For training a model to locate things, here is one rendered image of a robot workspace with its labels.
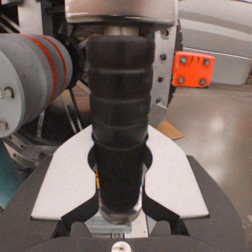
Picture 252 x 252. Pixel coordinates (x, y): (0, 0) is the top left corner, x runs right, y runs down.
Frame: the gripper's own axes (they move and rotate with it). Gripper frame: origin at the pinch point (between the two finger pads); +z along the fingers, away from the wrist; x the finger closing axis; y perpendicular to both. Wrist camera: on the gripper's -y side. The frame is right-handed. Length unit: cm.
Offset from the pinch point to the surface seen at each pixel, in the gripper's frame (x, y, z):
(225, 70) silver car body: 51, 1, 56
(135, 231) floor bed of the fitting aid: 8, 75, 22
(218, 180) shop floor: 79, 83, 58
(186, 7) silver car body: 27, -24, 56
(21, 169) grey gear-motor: -48, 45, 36
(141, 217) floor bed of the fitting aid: 12, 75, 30
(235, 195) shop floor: 86, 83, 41
